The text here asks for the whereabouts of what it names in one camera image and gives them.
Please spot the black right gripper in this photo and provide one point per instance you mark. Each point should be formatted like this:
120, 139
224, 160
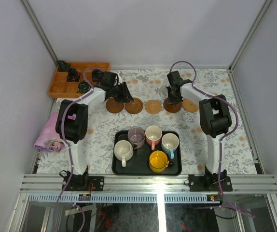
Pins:
171, 100

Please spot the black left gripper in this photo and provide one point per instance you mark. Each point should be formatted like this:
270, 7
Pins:
123, 92

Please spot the large brown wooden coaster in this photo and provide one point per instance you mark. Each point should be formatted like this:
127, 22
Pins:
113, 106

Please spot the woven rattan coaster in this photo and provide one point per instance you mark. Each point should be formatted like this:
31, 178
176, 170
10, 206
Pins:
189, 106
153, 106

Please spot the small brown wooden coaster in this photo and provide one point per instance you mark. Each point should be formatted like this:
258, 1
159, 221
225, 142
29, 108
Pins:
134, 107

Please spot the light blue ceramic mug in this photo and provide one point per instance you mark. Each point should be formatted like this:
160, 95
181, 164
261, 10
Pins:
169, 144

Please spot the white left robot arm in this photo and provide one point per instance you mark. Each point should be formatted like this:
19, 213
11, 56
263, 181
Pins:
72, 121

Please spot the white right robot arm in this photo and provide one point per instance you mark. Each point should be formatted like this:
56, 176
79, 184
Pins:
214, 118

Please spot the black rolled item right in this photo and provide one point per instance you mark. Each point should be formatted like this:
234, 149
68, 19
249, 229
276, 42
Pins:
97, 75

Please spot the black green rolled item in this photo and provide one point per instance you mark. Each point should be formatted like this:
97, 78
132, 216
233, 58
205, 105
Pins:
83, 87

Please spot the pink ceramic mug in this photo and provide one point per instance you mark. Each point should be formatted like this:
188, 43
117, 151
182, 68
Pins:
153, 135

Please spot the purple ceramic mug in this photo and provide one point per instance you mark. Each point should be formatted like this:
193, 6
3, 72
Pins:
136, 136

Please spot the orange wooden divided tray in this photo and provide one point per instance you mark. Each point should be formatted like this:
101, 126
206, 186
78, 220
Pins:
62, 87

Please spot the black rolled item middle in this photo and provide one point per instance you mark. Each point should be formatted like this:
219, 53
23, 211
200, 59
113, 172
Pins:
73, 75

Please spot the white ceramic mug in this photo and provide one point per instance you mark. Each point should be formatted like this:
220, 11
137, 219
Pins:
123, 151

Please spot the yellow ceramic mug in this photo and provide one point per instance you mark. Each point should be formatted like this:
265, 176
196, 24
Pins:
159, 161

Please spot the black rolled item corner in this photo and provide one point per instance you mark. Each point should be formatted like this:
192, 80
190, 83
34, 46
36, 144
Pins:
61, 63

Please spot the purple princess cloth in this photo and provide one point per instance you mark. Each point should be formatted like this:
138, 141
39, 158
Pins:
49, 140

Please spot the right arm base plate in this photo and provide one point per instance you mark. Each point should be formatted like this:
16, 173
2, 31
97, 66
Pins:
203, 184

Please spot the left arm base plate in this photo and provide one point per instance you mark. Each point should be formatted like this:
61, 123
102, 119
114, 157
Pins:
92, 184

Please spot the aluminium front rail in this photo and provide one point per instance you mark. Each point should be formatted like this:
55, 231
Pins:
241, 183

